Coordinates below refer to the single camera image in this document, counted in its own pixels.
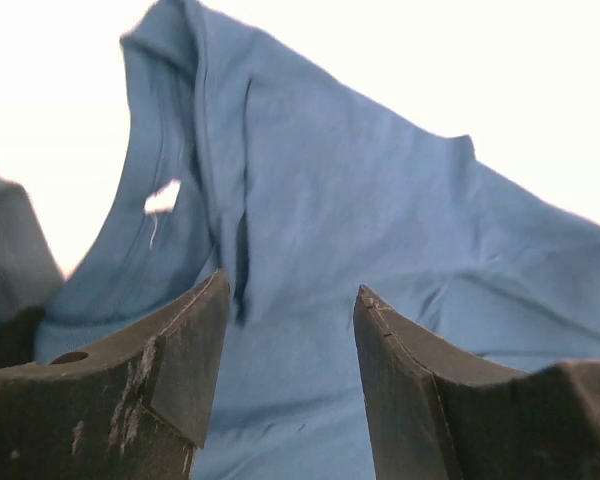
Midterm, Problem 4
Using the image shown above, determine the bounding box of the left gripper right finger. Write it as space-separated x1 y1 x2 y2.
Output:
354 287 600 480

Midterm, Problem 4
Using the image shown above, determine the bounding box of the teal blue t shirt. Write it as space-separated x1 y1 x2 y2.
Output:
35 1 600 479

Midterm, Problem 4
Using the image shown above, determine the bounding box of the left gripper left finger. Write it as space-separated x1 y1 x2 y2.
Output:
0 270 230 479

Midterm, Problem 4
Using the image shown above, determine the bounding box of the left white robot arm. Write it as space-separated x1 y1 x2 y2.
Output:
0 179 600 479

